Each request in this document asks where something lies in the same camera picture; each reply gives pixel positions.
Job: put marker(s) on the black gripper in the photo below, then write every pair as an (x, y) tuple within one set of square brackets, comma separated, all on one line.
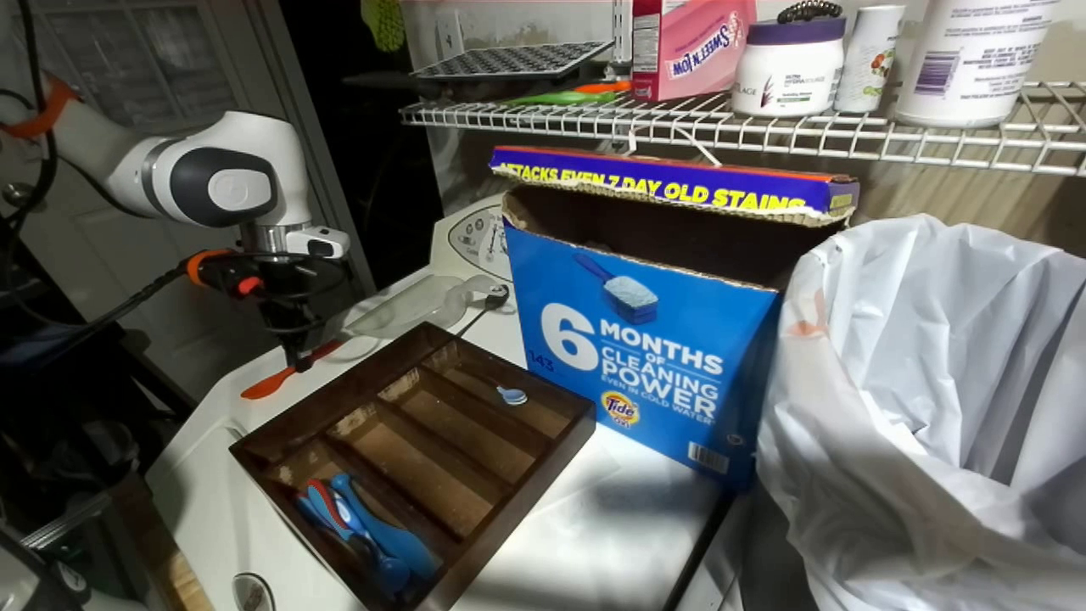
[(291, 296)]

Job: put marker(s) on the orange plastic spoon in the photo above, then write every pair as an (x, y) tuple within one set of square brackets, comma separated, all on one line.
[(265, 386)]

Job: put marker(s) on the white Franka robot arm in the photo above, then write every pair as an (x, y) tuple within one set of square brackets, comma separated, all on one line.
[(192, 176)]

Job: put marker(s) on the brown wooden cutlery tray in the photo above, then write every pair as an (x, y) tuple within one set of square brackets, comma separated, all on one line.
[(453, 452)]

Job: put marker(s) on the blue plastic packet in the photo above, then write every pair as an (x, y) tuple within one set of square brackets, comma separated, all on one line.
[(386, 545)]

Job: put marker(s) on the small blue sticker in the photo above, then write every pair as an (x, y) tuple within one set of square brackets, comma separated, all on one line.
[(512, 394)]

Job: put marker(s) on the blue detergent box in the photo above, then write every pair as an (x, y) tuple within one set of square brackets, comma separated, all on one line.
[(657, 363)]

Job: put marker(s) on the green orange flat item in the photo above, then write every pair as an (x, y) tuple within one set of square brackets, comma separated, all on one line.
[(564, 92)]

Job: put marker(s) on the pink white carton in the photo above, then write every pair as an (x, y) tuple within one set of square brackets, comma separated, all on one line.
[(700, 51)]

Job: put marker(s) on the white jar purple lid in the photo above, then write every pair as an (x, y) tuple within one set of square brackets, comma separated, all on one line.
[(786, 73)]

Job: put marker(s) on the bin with trash bag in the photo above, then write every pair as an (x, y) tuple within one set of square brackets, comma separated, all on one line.
[(926, 428)]

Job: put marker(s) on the white slim bottle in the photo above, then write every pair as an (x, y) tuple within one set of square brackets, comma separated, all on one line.
[(869, 57)]

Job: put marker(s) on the large white tub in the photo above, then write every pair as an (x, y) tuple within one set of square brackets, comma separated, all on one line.
[(970, 64)]

